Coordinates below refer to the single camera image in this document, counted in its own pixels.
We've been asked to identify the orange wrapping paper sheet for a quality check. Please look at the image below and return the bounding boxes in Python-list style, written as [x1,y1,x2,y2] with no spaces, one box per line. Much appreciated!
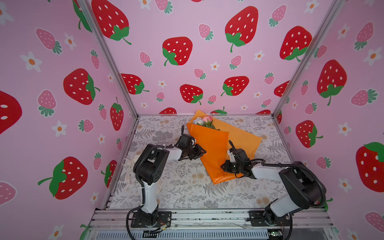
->
[187,110,262,185]

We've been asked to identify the cream fake rose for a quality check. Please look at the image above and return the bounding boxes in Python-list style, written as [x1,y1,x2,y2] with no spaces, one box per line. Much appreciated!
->
[201,121,216,130]

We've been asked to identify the pink fake rose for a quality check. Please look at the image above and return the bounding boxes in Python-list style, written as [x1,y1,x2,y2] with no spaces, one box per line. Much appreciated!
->
[202,116,213,123]

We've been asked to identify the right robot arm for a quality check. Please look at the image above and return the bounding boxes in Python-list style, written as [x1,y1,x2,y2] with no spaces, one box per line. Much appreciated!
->
[221,148,327,226]

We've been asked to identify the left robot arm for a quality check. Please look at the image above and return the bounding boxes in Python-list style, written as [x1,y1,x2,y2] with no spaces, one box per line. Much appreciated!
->
[133,134,207,225]

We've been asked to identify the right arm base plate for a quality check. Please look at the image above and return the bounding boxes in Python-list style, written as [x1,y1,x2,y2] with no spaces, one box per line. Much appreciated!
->
[246,210,292,227]

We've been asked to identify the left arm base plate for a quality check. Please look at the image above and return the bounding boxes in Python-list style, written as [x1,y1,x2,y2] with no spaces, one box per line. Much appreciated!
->
[130,211,172,228]

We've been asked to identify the aluminium front rail frame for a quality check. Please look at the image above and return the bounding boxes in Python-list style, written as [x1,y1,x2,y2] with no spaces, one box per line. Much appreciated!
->
[84,209,341,240]

